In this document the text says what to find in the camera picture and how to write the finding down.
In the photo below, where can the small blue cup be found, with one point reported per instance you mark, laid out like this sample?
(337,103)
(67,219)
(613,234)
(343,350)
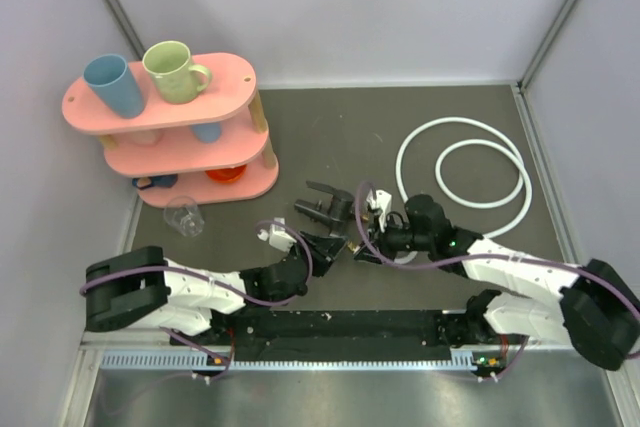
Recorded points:
(207,132)

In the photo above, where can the blue toy object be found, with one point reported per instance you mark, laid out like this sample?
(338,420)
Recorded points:
(160,181)

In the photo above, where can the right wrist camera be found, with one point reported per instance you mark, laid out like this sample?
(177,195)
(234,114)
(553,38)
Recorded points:
(379,203)

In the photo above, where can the clear plastic cup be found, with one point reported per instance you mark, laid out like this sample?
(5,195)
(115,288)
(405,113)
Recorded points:
(183,215)

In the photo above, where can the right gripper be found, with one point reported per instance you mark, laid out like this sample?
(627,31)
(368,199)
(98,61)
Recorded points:
(382,240)

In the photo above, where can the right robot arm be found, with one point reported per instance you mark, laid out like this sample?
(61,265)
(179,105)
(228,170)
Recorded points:
(588,307)

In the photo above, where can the green ceramic mug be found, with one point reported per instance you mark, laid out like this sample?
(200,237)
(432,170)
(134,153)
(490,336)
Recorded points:
(177,78)

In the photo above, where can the black faucet mixer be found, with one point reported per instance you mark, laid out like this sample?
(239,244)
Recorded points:
(336,215)

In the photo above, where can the pink three-tier shelf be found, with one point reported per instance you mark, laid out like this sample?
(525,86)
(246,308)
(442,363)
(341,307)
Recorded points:
(232,100)

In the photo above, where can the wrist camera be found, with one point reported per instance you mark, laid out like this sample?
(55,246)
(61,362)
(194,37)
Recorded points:
(379,203)
(275,234)

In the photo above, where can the blue tumbler cup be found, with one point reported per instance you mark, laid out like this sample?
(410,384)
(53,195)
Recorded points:
(111,79)

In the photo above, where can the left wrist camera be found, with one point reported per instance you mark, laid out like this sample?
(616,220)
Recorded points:
(275,234)

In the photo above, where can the pink cup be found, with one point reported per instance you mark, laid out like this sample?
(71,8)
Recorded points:
(145,138)

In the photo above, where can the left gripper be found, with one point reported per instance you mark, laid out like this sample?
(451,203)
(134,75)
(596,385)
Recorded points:
(324,250)

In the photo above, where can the aluminium cable rail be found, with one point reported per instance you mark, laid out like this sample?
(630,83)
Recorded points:
(175,358)

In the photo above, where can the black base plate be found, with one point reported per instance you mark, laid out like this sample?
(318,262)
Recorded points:
(341,336)

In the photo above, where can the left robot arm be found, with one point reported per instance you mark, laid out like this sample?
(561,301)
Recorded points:
(144,289)

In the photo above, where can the orange bowl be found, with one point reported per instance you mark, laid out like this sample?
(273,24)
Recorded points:
(226,175)

